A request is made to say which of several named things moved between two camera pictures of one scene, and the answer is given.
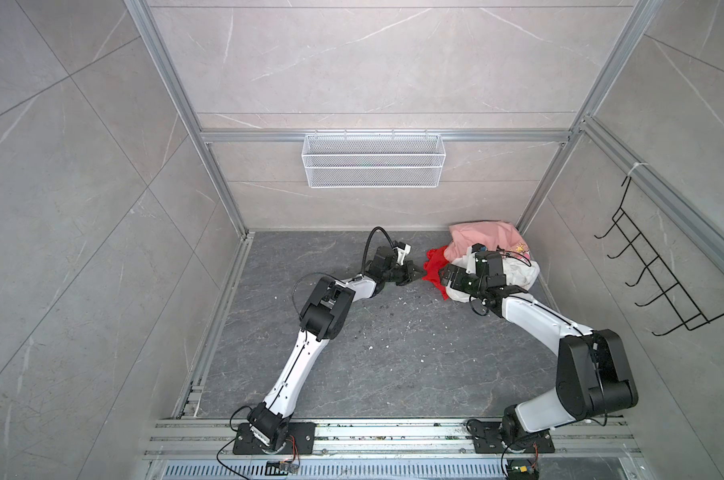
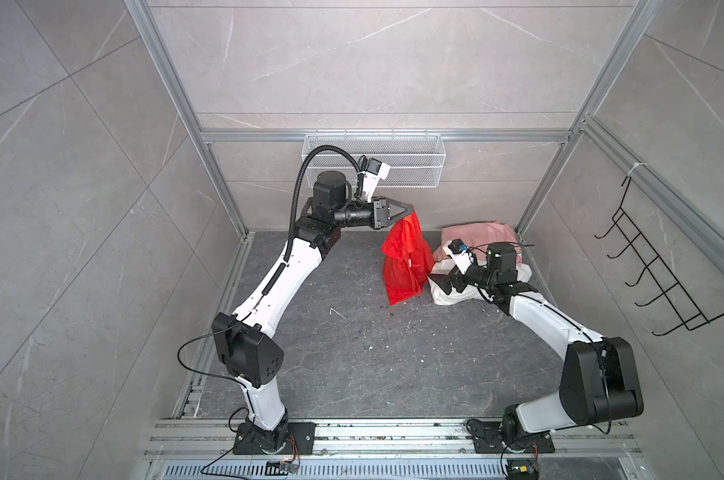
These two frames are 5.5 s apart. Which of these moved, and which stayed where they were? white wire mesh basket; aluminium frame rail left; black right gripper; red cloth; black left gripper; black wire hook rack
Moved: red cloth; black left gripper
Stayed: white wire mesh basket; black right gripper; black wire hook rack; aluminium frame rail left
